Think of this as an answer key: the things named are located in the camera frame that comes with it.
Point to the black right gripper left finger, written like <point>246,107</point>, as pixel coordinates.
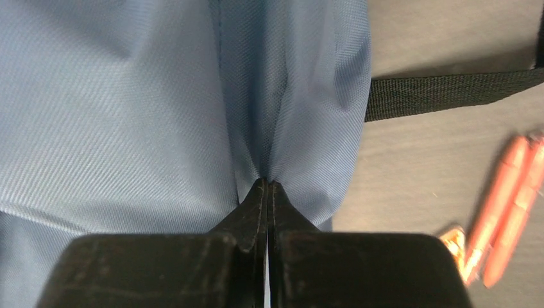
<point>224,267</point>

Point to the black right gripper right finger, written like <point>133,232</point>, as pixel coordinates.
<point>313,268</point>

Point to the blue grey student backpack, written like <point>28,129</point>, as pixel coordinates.
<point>156,117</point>

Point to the orange triangular sticker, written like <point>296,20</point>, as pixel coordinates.
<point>454,239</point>

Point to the orange pencil left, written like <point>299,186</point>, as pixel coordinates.
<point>504,181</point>

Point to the orange pencil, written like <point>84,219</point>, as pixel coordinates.
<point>517,214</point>
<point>504,181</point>

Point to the orange pencil right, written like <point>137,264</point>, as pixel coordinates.
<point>517,214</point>

